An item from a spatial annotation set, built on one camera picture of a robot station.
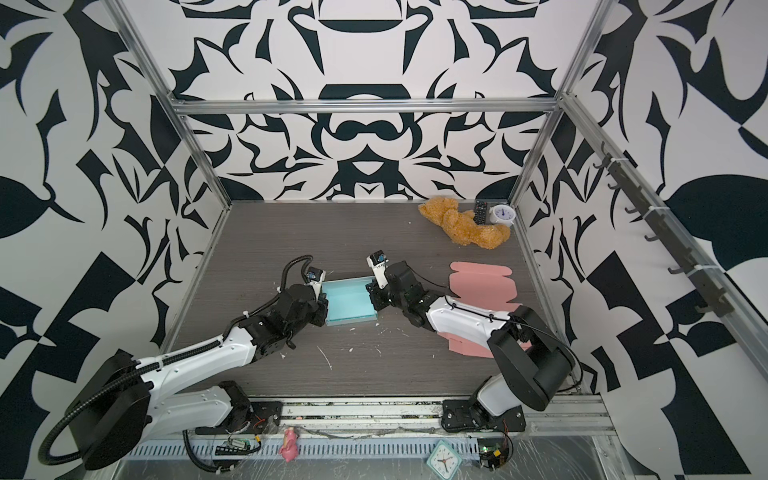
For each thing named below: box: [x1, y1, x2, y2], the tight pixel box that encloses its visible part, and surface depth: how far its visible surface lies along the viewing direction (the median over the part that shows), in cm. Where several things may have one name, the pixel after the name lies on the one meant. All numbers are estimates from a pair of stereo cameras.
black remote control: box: [474, 200, 488, 225], surface depth 118 cm
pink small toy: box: [279, 427, 299, 463], surface depth 70 cm
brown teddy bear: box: [418, 197, 511, 249], surface depth 104 cm
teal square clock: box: [426, 440, 463, 480], surface depth 69 cm
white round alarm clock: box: [489, 204, 516, 227], surface depth 117 cm
